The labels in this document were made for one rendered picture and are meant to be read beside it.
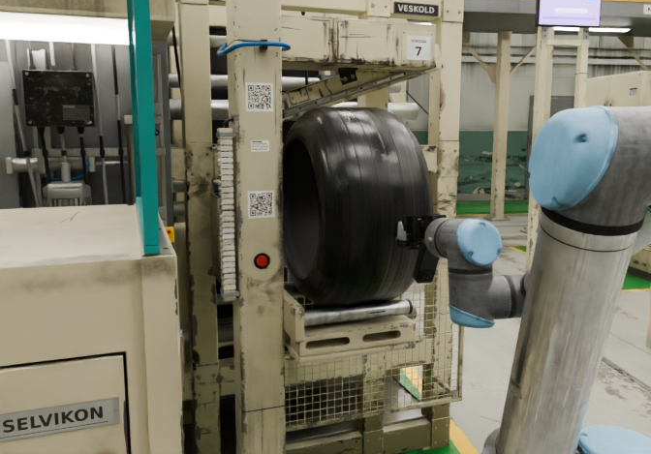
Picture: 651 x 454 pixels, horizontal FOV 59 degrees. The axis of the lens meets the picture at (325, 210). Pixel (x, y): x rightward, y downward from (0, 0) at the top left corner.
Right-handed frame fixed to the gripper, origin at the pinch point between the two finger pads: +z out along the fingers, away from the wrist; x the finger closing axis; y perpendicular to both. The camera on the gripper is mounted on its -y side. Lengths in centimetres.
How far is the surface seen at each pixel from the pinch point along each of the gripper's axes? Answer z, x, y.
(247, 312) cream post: 24.8, 36.1, -19.1
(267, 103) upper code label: 18, 29, 38
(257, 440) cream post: 30, 34, -58
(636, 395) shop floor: 102, -189, -102
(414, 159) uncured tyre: 2.8, -6.2, 21.4
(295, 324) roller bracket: 13.7, 25.3, -21.6
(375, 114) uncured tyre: 14.8, -0.8, 34.9
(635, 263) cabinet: 295, -399, -67
